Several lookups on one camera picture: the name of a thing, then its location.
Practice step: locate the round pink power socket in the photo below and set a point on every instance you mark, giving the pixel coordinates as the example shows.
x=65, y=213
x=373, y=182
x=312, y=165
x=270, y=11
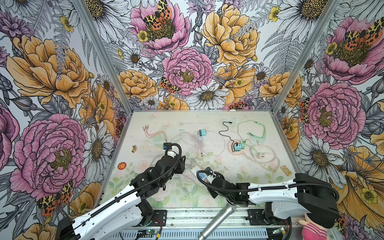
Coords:
x=231, y=150

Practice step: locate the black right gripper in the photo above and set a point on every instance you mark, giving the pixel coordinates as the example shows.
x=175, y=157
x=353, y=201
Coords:
x=212, y=192

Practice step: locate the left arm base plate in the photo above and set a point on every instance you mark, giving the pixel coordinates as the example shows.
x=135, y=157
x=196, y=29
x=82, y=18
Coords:
x=158, y=219

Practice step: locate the teal charger with white cable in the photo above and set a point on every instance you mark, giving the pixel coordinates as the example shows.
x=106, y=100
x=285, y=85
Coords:
x=202, y=133

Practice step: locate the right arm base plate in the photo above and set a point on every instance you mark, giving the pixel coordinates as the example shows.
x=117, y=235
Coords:
x=257, y=217

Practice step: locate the pink doll with black hat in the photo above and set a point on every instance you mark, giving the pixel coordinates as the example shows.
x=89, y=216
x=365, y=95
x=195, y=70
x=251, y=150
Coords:
x=312, y=231

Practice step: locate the silver microphone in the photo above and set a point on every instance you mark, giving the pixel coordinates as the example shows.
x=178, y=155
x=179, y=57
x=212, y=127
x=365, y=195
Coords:
x=223, y=214

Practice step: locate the yellow rectangular sticker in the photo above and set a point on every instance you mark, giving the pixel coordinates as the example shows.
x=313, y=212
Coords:
x=286, y=170

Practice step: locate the small orange flower sticker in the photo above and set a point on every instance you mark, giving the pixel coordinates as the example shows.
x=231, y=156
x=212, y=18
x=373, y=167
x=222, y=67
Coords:
x=134, y=148

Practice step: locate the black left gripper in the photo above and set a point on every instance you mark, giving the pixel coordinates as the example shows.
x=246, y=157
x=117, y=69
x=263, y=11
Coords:
x=180, y=166

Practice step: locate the teal charger with black cable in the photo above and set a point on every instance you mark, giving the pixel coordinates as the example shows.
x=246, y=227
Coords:
x=237, y=147

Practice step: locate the green circuit board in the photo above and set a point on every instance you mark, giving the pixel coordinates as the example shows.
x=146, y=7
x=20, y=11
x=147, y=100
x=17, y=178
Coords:
x=146, y=233

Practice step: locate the white blue power strip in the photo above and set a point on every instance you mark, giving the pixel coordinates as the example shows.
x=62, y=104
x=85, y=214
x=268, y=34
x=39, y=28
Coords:
x=195, y=170

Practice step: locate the round red sticker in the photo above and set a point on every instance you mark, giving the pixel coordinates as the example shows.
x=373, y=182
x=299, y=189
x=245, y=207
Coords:
x=122, y=166

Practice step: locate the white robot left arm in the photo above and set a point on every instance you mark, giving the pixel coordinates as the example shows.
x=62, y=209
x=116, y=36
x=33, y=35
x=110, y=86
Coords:
x=129, y=208

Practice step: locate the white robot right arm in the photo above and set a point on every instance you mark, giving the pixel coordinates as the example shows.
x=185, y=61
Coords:
x=303, y=195

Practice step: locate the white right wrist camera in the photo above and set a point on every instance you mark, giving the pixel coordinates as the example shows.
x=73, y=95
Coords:
x=206, y=178

